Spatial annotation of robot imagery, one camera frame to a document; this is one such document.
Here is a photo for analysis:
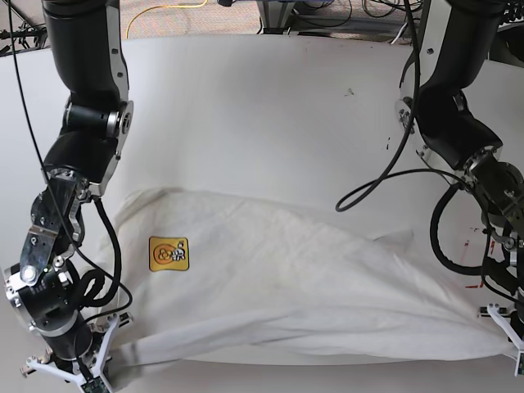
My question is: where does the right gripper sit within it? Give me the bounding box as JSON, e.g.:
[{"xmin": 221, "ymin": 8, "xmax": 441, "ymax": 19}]
[{"xmin": 5, "ymin": 169, "xmax": 131, "ymax": 392}]

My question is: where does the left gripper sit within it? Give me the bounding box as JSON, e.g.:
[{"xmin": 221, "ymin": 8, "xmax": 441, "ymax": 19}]
[{"xmin": 465, "ymin": 149, "xmax": 523, "ymax": 377}]

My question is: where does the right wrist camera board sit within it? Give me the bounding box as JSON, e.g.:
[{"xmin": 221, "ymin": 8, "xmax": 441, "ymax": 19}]
[{"xmin": 80, "ymin": 377, "xmax": 111, "ymax": 393}]

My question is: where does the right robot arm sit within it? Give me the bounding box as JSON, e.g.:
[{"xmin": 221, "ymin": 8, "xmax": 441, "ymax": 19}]
[{"xmin": 5, "ymin": 1, "xmax": 133, "ymax": 392}]

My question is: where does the aluminium frame post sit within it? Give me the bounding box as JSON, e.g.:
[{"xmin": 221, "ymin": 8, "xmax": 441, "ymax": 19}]
[{"xmin": 256, "ymin": 1, "xmax": 298, "ymax": 35}]

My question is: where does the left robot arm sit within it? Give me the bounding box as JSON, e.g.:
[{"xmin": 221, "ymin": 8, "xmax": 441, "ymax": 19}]
[{"xmin": 396, "ymin": 1, "xmax": 523, "ymax": 375}]

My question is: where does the yellow cable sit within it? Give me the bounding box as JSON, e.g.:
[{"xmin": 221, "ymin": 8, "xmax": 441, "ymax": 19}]
[{"xmin": 125, "ymin": 0, "xmax": 209, "ymax": 40}]

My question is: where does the white printed T-shirt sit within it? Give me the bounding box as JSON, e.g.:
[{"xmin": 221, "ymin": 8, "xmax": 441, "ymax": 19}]
[{"xmin": 113, "ymin": 188, "xmax": 513, "ymax": 366}]

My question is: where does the red tape rectangle marking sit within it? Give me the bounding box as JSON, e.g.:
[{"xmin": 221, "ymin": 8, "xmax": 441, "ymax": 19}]
[{"xmin": 458, "ymin": 228, "xmax": 486, "ymax": 291}]

